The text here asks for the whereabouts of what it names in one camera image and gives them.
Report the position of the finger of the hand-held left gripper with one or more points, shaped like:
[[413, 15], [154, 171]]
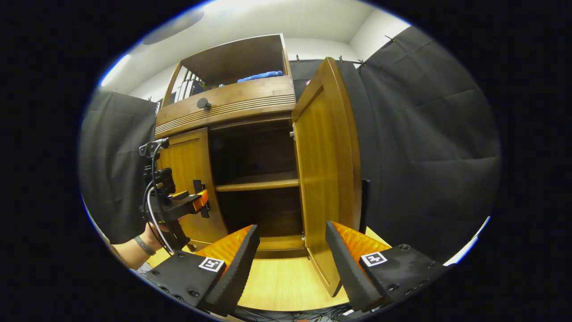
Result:
[[181, 195], [201, 201]]

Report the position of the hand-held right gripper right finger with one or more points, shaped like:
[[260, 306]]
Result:
[[346, 268]]

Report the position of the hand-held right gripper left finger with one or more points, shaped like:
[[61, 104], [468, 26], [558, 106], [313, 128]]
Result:
[[234, 268]]

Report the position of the wooden double-door shoe cabinet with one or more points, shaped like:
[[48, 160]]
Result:
[[237, 58]]

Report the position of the wooden inner cabinet shelf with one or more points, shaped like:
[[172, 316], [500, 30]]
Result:
[[263, 182]]

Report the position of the dark wristband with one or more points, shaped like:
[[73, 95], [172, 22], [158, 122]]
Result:
[[144, 245]]

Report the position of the striped shirt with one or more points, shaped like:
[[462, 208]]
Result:
[[144, 268]]

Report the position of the black round drawer knob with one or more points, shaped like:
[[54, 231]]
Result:
[[203, 103]]

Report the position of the blue towel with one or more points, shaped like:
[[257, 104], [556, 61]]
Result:
[[261, 76]]

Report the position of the black backdrop cloth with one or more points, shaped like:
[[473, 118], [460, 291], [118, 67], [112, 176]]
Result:
[[424, 134]]

